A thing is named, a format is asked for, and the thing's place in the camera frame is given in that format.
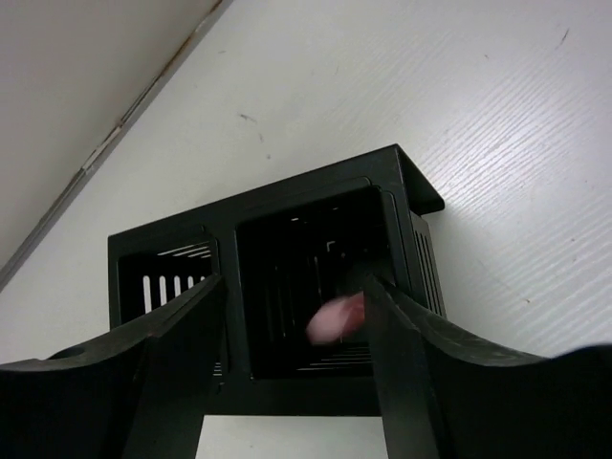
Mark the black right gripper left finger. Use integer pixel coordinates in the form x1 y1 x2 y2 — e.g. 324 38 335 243
1 274 226 458

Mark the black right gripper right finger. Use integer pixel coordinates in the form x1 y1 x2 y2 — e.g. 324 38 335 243
364 276 611 458

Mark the pink highlighter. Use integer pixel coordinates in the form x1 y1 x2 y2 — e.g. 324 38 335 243
305 292 365 345

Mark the black desk organizer box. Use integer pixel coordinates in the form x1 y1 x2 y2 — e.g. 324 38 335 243
108 144 445 417

